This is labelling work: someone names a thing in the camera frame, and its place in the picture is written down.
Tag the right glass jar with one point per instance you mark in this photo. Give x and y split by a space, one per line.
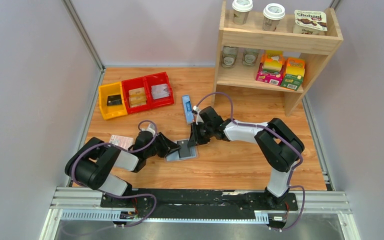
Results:
250 56

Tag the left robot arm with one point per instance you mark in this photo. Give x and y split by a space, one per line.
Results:
91 166

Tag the dark grey credit card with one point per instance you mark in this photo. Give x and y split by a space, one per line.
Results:
186 152

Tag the green snack box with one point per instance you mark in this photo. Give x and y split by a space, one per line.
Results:
294 71

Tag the right paper coffee cup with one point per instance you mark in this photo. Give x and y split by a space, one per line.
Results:
273 13

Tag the left paper coffee cup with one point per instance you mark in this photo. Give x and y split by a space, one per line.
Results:
241 9

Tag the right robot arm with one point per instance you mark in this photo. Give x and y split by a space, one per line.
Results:
280 146

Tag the silver cards in bin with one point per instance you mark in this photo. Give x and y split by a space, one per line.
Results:
160 91

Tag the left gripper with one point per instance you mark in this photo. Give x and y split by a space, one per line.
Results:
164 147

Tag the red plastic bin left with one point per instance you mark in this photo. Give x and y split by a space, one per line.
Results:
132 84

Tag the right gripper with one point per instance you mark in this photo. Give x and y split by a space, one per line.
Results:
196 133

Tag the paper coffee cup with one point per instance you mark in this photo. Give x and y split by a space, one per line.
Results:
241 9
273 13

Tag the pink leather card holder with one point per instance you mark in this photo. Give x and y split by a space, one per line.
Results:
174 157

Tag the yellow plastic bin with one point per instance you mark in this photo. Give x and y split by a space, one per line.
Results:
110 112

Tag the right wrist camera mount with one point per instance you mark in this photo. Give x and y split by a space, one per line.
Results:
196 111

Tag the blue toothpaste box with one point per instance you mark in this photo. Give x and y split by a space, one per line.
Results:
188 109

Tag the left glass jar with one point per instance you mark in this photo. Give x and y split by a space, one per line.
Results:
229 56

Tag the glass jar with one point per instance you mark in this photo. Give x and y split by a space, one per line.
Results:
250 56
229 56

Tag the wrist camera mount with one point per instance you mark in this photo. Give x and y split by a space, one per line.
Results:
151 128
196 111

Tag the red plastic bin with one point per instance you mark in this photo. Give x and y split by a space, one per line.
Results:
155 79
132 84

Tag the wooden shelf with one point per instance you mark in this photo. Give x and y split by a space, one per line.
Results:
316 50

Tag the pink snack box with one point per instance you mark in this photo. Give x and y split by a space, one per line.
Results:
271 68

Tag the black card in bin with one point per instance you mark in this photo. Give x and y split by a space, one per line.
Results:
114 100

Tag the gold cards in bin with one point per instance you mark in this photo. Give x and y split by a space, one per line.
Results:
137 97

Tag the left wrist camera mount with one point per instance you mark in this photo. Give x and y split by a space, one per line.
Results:
151 128

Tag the red plastic bin right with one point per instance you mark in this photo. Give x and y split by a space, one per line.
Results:
155 79

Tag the Chobani yogurt cup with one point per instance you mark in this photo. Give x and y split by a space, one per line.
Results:
309 22

